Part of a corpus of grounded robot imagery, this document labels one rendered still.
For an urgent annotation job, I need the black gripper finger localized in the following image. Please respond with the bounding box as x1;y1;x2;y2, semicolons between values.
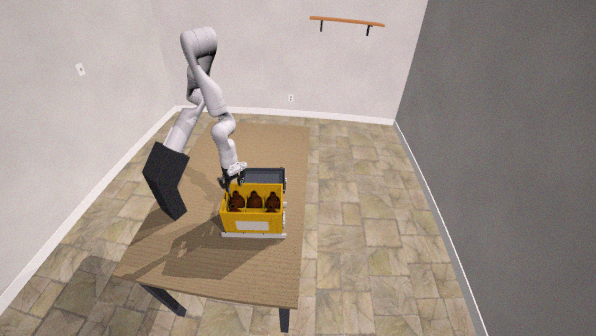
235;169;245;187
217;175;233;193

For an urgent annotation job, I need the brown bottle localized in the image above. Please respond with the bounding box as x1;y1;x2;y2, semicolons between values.
228;204;242;212
265;205;278;213
266;191;281;209
248;190;263;209
230;190;245;208

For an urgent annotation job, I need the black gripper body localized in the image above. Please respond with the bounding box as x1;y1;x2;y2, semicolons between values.
221;167;236;181

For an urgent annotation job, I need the yellow bottle crate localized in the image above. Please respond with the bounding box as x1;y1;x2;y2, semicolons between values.
221;183;283;233

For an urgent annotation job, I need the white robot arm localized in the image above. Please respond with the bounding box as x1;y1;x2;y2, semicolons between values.
163;27;247;176

